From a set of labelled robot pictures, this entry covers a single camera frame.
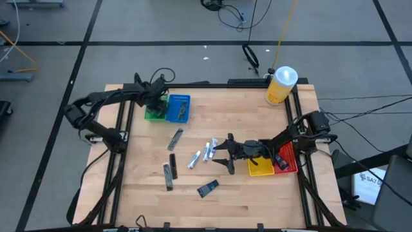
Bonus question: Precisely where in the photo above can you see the grey cart base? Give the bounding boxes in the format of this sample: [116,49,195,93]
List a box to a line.
[6,0,66,9]

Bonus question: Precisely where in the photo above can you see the yellow hanging cable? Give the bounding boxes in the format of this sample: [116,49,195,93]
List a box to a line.
[270,0,298,72]

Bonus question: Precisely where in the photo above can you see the black metal bar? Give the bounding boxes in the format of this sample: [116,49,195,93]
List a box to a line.
[334,144,410,180]

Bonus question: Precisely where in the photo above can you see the red plastic basket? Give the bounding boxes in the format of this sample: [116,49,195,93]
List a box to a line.
[272,140,299,175]

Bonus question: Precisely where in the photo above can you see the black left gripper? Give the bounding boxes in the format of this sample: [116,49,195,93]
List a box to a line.
[144,79,167,120]

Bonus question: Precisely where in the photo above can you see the green plastic basket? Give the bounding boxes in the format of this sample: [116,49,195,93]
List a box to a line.
[143,93,170,122]

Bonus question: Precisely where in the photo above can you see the dark blue toiletry tube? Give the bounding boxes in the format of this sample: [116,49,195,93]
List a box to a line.
[274,153,290,171]
[196,179,221,199]

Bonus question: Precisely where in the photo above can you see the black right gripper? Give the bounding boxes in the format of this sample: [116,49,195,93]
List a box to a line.
[212,133,263,176]

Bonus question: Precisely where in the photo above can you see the black aluminium table frame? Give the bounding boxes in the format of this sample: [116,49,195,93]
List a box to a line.
[66,78,348,232]

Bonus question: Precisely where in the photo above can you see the grey stand foot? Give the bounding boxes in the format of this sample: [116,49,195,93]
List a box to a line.
[0,71,34,83]

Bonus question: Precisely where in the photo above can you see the black plastic comb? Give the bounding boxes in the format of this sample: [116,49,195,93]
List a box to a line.
[169,153,179,180]

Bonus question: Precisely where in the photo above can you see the grey toiletry tube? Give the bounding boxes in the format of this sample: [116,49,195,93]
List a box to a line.
[177,101,189,122]

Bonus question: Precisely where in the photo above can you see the black floor cable coil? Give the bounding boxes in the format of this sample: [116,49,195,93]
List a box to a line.
[200,0,274,34]

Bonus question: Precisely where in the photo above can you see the white paper sign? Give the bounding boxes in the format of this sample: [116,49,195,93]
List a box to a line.
[351,167,388,206]

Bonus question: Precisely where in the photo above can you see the grey chair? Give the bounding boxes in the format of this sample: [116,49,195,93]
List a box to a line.
[373,153,412,232]

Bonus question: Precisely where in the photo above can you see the yellow canister with white lid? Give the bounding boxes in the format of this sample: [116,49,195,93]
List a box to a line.
[264,65,299,107]

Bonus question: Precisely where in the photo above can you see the black comb in clear package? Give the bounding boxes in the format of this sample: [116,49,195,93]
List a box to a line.
[166,128,185,152]
[162,162,174,192]

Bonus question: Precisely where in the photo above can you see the white floor cable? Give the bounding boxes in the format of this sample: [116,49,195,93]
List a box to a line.
[0,0,21,64]

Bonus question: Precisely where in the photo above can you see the black hanging cable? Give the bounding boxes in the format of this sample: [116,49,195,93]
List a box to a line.
[241,0,260,70]

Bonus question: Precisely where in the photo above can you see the yellow floor cable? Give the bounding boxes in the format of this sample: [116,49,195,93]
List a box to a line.
[0,29,39,73]

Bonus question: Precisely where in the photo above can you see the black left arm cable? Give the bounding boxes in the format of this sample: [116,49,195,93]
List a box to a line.
[149,67,176,86]

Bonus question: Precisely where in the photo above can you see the blue plastic basket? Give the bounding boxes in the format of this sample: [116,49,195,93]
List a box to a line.
[165,93,192,124]

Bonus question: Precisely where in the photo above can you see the yellow plastic basket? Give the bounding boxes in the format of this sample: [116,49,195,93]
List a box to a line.
[247,156,276,178]

